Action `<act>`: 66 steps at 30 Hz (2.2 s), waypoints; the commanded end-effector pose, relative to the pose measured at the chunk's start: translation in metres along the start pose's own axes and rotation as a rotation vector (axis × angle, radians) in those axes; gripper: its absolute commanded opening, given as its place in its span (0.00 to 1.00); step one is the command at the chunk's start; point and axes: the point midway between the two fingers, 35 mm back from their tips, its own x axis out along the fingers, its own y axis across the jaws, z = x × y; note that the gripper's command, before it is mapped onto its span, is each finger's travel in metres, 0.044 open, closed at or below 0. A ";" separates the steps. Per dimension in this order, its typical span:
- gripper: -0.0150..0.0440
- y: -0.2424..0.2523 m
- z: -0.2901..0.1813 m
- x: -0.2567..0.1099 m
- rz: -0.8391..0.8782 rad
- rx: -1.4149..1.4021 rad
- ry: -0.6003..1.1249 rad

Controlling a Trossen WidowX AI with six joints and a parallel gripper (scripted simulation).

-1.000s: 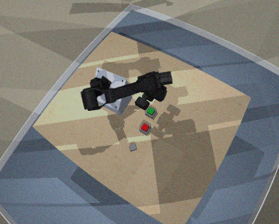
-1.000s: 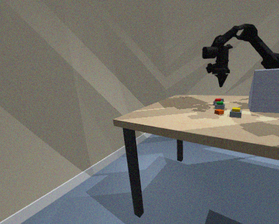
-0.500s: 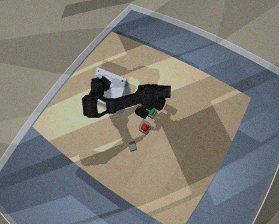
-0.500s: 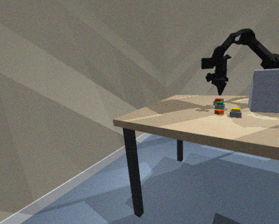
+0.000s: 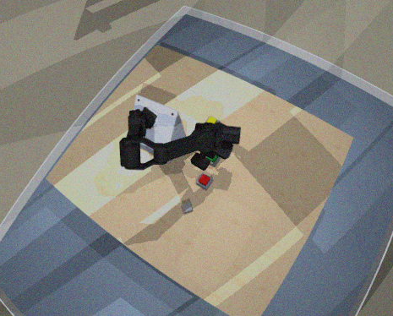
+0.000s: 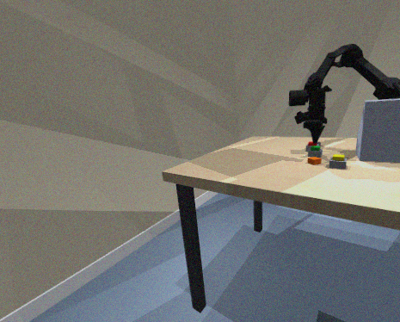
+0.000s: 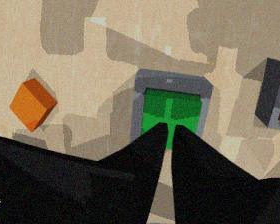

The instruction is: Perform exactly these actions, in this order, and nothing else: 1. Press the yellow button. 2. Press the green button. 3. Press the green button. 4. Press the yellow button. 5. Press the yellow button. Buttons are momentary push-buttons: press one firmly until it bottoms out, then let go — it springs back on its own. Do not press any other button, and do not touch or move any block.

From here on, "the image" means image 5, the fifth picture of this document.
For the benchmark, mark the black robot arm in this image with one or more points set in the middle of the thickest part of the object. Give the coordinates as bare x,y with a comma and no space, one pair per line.
206,137

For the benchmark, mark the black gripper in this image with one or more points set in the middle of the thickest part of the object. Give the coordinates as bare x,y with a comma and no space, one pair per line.
201,161

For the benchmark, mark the green button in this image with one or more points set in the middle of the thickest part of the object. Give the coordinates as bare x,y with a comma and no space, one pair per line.
213,162

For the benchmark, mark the yellow button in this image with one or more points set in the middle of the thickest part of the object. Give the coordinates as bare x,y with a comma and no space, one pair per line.
212,120

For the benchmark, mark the red button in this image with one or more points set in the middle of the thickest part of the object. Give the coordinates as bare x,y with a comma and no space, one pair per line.
204,181

